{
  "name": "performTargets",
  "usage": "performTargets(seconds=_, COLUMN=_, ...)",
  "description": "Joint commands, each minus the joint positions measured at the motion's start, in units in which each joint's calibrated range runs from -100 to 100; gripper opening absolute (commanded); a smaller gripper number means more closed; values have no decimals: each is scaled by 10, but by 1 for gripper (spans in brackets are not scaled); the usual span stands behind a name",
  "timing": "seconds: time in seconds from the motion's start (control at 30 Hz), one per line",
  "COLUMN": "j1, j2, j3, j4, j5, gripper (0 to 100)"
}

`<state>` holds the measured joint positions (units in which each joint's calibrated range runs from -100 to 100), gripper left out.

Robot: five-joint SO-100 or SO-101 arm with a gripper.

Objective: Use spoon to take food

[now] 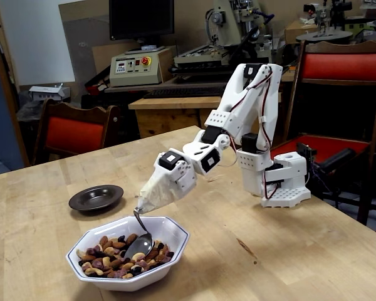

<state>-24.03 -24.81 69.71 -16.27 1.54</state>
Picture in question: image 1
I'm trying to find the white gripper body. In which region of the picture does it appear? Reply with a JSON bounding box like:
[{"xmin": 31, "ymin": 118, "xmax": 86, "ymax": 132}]
[{"xmin": 153, "ymin": 150, "xmax": 197, "ymax": 197}]

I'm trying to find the beige tape-wrapped gripper finger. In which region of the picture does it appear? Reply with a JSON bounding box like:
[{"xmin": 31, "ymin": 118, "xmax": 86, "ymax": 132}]
[{"xmin": 139, "ymin": 171, "xmax": 183, "ymax": 214}]

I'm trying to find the bent metal spoon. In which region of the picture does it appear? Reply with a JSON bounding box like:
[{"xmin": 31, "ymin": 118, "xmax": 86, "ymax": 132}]
[{"xmin": 124, "ymin": 206, "xmax": 154, "ymax": 260}]

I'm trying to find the dark brown small plate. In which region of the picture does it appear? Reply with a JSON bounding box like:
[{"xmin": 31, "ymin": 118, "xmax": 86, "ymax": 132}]
[{"xmin": 68, "ymin": 184, "xmax": 125, "ymax": 213}]

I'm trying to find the wooden workbench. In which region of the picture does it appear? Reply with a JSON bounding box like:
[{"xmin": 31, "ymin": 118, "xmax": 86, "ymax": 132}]
[{"xmin": 128, "ymin": 87, "xmax": 272, "ymax": 147}]

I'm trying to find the mixed nuts and dried fruit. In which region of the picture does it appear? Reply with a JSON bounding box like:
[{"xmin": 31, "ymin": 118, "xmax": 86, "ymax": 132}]
[{"xmin": 76, "ymin": 233, "xmax": 175, "ymax": 279}]

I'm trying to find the black keyboard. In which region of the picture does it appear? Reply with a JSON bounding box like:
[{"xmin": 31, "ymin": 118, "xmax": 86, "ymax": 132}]
[{"xmin": 143, "ymin": 86, "xmax": 228, "ymax": 100}]

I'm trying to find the white octagonal bowl blue rim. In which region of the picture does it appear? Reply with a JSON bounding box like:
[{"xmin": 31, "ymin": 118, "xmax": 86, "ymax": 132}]
[{"xmin": 65, "ymin": 215, "xmax": 191, "ymax": 292}]

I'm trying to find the wooden chair low red backrest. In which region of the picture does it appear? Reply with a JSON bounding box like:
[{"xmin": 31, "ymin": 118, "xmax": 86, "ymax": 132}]
[{"xmin": 31, "ymin": 98, "xmax": 122, "ymax": 166}]

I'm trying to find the beige control box red button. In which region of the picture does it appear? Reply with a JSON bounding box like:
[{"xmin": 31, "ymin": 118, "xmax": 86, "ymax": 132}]
[{"xmin": 108, "ymin": 46, "xmax": 173, "ymax": 88}]

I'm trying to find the black circuit board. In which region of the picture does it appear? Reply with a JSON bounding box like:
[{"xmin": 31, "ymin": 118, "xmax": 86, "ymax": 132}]
[{"xmin": 296, "ymin": 142, "xmax": 318, "ymax": 164}]

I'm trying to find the white model house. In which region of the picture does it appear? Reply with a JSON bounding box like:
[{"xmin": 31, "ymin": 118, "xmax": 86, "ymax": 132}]
[{"xmin": 28, "ymin": 83, "xmax": 70, "ymax": 102}]

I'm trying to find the black computer monitor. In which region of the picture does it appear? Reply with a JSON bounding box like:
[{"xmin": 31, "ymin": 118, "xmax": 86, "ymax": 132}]
[{"xmin": 108, "ymin": 0, "xmax": 175, "ymax": 53}]

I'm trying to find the beige milling machine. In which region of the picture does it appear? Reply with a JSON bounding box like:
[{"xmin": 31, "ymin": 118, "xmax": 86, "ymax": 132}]
[{"xmin": 170, "ymin": 0, "xmax": 286, "ymax": 83}]

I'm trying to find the large brown board sheet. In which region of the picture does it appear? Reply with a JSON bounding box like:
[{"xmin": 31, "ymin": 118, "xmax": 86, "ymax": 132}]
[{"xmin": 58, "ymin": 0, "xmax": 112, "ymax": 95}]

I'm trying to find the brown cardboard box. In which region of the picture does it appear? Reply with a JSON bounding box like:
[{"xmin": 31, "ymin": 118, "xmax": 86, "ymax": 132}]
[{"xmin": 284, "ymin": 19, "xmax": 320, "ymax": 45}]

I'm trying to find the wooden chair tall red backrest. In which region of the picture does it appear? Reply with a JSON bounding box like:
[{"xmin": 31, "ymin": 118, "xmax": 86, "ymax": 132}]
[{"xmin": 264, "ymin": 40, "xmax": 376, "ymax": 226}]

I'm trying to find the black round machine table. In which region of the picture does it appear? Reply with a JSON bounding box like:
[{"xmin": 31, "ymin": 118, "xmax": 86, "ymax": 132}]
[{"xmin": 296, "ymin": 29, "xmax": 354, "ymax": 43}]

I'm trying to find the thin purple wire bundle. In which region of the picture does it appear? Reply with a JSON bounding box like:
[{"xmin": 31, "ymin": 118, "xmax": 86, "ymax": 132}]
[{"xmin": 310, "ymin": 161, "xmax": 332, "ymax": 197}]

